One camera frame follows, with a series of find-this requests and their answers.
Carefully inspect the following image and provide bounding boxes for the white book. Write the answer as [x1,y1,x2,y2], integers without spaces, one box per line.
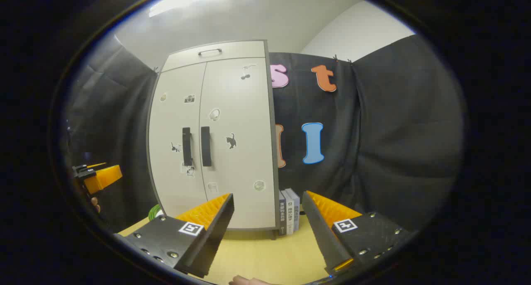
[284,190,294,234]

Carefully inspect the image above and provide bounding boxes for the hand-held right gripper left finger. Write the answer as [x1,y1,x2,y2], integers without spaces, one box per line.
[114,193,235,278]

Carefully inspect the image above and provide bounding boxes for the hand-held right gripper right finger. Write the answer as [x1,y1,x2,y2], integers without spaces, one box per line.
[302,190,415,276]

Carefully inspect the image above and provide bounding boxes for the grey double-door shoe cabinet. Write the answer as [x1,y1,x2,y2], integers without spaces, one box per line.
[146,39,280,240]

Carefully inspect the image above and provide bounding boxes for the grey cabinet door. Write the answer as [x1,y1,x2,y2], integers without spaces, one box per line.
[147,62,207,218]
[199,58,278,229]

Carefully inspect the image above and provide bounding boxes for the black backdrop cloth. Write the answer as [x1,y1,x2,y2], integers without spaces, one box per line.
[62,34,465,236]

